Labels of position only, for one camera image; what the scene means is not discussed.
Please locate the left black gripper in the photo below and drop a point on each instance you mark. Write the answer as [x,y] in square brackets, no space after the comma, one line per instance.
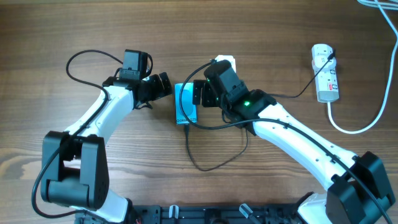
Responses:
[157,91]

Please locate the turquoise screen smartphone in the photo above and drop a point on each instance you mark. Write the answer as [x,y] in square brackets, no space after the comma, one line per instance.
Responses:
[187,103]

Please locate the white charger plug adapter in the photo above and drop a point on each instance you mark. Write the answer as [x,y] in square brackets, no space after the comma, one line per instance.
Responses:
[323,62]

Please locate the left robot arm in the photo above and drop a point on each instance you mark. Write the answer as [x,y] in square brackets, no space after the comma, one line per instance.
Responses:
[74,178]

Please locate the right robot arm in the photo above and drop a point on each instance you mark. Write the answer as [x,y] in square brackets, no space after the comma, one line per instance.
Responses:
[357,188]

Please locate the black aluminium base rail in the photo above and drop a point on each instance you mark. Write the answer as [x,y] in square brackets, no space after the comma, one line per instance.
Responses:
[244,213]

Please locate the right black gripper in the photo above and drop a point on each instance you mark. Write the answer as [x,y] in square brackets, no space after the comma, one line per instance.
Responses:
[207,100]

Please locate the white power strip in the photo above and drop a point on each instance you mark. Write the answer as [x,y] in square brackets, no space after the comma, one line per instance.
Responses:
[326,82]

